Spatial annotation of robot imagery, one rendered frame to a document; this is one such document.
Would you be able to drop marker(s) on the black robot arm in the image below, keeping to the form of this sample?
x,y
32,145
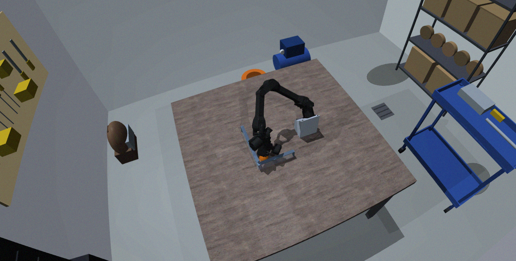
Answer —
x,y
263,136

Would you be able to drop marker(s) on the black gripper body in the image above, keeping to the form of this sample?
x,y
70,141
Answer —
x,y
275,149

